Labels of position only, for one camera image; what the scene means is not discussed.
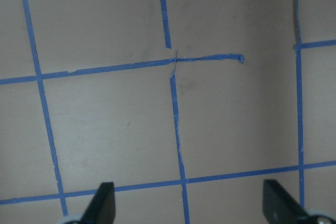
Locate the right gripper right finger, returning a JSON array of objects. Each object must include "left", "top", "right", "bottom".
[{"left": 262, "top": 179, "right": 336, "bottom": 224}]

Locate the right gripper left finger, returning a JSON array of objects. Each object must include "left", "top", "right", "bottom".
[{"left": 56, "top": 182, "right": 117, "bottom": 224}]

